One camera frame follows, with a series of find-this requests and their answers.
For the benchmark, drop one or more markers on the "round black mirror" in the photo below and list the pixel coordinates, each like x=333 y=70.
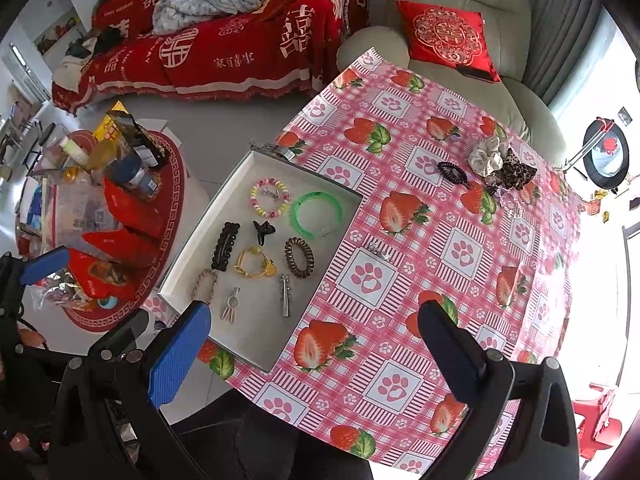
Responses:
x=607 y=150

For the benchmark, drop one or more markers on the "small silver hair clip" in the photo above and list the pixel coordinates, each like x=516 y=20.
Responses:
x=377 y=251

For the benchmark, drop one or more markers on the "black rhinestone barrette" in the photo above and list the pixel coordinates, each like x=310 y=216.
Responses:
x=225 y=246

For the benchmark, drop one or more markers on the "small dark hair clip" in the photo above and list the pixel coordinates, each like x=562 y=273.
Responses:
x=492 y=191

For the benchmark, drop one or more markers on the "person's dark trousers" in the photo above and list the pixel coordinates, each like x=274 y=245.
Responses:
x=270 y=440

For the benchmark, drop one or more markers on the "grey crumpled blanket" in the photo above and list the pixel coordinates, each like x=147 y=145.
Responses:
x=210 y=0

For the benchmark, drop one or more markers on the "small silver charm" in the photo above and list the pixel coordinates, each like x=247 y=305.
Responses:
x=272 y=193

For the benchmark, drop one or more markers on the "white cardboard piece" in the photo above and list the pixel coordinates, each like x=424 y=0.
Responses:
x=152 y=125

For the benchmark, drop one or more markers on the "white shallow cardboard box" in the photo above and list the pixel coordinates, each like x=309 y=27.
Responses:
x=322 y=265

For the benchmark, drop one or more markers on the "red round patterned mat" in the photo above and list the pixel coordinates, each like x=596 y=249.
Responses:
x=172 y=175

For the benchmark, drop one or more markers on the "silver metal tablecloth clamp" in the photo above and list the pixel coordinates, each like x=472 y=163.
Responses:
x=285 y=152

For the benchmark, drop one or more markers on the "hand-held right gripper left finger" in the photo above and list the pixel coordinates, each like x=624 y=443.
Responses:
x=180 y=355

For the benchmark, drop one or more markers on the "yellow snack package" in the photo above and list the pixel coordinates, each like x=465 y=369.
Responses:
x=107 y=127

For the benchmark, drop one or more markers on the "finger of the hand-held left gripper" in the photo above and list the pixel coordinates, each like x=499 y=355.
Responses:
x=45 y=265

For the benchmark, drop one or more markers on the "green plastic bangle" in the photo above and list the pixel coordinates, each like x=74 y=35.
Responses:
x=318 y=194

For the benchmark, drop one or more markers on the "red embroidered cushion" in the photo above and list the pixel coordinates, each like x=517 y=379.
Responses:
x=445 y=40

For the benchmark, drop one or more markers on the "black bag of nuts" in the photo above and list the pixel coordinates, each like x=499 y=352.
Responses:
x=142 y=137

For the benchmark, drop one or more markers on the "long silver hair clip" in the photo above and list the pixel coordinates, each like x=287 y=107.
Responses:
x=284 y=295

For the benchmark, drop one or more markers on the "clear jar with blue lid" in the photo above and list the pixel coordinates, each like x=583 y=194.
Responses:
x=137 y=177

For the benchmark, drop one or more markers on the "white round side table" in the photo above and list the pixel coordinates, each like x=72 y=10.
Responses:
x=197 y=195

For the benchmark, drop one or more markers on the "red plastic stool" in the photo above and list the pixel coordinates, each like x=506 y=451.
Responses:
x=597 y=420

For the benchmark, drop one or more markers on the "white polka dot scrunchie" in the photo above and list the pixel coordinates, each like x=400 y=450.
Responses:
x=487 y=157

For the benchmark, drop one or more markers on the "grey curtain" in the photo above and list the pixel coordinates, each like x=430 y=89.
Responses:
x=560 y=20

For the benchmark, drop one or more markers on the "red covered sofa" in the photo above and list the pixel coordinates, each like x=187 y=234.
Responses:
x=225 y=70

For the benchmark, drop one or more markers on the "black claw hair clip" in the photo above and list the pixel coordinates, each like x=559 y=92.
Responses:
x=262 y=230

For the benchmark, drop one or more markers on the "red gift packet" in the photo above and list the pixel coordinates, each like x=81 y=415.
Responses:
x=132 y=210
x=95 y=275
x=120 y=245

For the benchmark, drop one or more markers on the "dark clothes pile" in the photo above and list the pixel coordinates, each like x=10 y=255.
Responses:
x=95 y=42

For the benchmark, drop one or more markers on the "leopard print scrunchie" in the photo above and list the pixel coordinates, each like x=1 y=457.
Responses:
x=517 y=170

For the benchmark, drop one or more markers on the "clear small hair clip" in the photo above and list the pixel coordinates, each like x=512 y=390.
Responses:
x=515 y=211

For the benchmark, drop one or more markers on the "pink strawberry print tablecloth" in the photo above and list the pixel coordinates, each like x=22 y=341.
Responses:
x=400 y=285

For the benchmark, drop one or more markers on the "black bar stool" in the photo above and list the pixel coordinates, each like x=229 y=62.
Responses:
x=42 y=140

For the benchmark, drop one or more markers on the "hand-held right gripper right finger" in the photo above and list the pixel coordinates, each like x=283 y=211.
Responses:
x=452 y=355

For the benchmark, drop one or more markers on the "clear plastic bag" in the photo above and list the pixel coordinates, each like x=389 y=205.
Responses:
x=70 y=210

